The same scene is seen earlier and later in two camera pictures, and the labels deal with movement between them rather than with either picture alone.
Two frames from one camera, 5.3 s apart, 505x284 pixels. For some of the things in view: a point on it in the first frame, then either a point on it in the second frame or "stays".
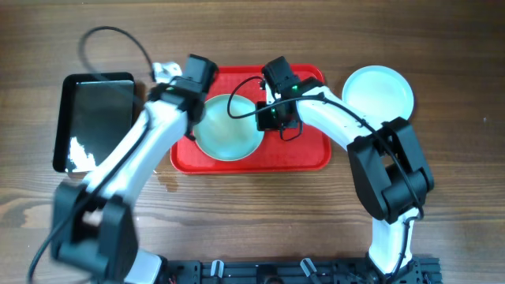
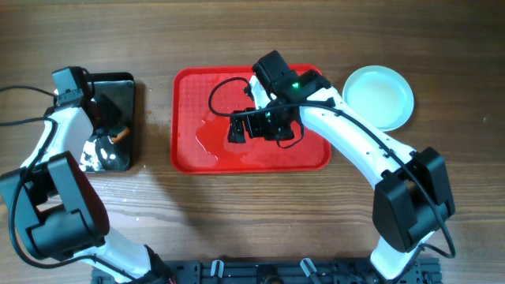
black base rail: [417, 270] stays
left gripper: [196, 109] to [109, 111]
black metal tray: [95, 113] stays
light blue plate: [379, 92] stays
